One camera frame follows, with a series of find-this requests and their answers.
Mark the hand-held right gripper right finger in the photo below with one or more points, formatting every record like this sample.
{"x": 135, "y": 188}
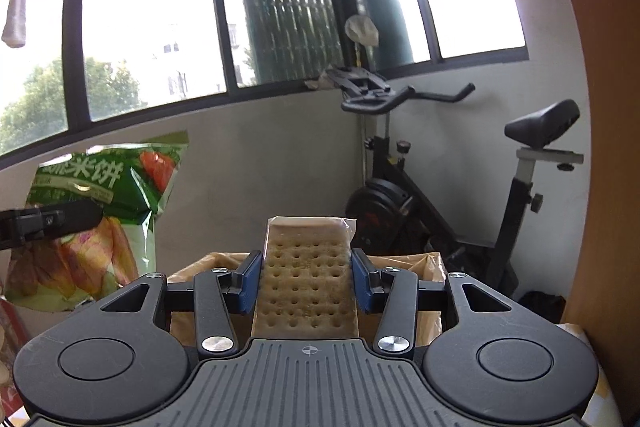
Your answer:
{"x": 361, "y": 281}

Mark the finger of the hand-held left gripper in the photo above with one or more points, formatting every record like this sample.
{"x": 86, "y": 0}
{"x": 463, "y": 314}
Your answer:
{"x": 60, "y": 217}

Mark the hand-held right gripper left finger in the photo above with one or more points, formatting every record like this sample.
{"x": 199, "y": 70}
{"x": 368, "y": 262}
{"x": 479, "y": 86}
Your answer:
{"x": 250, "y": 282}

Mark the clear-wrapped cracker packet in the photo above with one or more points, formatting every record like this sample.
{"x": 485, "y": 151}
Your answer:
{"x": 305, "y": 277}

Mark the brown paper bag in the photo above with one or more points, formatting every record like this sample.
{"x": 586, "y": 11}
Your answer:
{"x": 430, "y": 272}

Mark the large green snack bag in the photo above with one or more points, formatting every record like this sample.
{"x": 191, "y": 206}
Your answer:
{"x": 125, "y": 187}

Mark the black exercise bike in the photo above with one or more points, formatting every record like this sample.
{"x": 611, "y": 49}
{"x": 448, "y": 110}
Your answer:
{"x": 395, "y": 202}

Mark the red packet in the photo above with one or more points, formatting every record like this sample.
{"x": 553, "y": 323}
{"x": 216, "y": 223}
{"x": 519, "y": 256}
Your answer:
{"x": 11, "y": 337}

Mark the black bag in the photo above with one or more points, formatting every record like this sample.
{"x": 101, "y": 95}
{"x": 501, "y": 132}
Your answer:
{"x": 542, "y": 307}

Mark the crumpled plastic bag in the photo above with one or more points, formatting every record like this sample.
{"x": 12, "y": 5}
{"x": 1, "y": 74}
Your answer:
{"x": 361, "y": 29}

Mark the wooden cabinet panel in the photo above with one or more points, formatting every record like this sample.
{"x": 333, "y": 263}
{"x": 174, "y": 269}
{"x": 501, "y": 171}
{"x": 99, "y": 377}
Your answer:
{"x": 610, "y": 207}

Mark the dark-framed window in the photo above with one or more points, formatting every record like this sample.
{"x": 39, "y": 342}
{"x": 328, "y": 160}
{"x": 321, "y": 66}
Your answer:
{"x": 220, "y": 7}

